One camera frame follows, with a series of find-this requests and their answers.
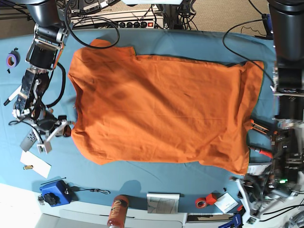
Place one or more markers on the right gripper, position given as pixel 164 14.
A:
pixel 46 125

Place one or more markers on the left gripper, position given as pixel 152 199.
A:
pixel 259 194

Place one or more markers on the orange t-shirt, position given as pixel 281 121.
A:
pixel 150 108

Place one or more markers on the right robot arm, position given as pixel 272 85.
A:
pixel 50 34

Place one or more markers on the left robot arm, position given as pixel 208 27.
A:
pixel 287 18

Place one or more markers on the packaged bit set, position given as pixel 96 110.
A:
pixel 257 168

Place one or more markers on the white paper leaflet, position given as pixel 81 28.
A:
pixel 226 203

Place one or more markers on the grey remote control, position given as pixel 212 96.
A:
pixel 28 141

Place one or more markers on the blue bar clamp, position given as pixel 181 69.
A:
pixel 236 219

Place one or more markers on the red screwdriver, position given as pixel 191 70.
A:
pixel 262 151

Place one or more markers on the white paper card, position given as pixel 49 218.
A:
pixel 36 164

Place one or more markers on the black zip tie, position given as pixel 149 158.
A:
pixel 52 181

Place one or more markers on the red plastic block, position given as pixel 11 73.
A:
pixel 211 199

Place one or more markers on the gold AA battery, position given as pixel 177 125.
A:
pixel 28 167

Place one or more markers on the blue table cloth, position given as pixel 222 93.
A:
pixel 135 179

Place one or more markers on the red tape roll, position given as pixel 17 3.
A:
pixel 201 203

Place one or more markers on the blue box with knob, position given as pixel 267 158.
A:
pixel 56 193

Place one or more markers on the black white marker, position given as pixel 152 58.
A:
pixel 12 97

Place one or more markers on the orange black utility knife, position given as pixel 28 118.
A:
pixel 270 130

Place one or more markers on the purple tape roll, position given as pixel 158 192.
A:
pixel 13 59

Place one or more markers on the orange drink bottle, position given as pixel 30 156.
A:
pixel 118 212

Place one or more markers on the grey notebook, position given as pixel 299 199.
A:
pixel 162 203

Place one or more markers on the black power strip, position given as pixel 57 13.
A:
pixel 146 24

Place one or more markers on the blue black table clamp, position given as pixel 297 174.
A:
pixel 268 26

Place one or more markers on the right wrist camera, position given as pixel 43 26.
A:
pixel 44 147

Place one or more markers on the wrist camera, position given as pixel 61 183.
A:
pixel 44 147
pixel 251 220

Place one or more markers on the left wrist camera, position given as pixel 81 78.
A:
pixel 251 220

